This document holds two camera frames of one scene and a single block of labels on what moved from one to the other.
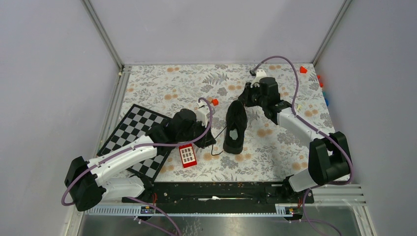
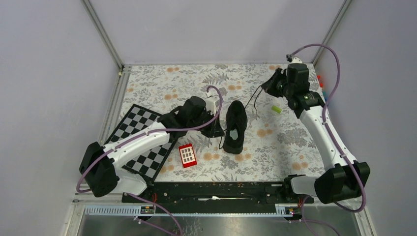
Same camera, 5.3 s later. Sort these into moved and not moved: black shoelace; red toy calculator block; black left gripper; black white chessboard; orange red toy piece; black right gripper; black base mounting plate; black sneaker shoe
Moved: black shoelace; black right gripper; black left gripper
Not moved: red toy calculator block; orange red toy piece; black white chessboard; black base mounting plate; black sneaker shoe
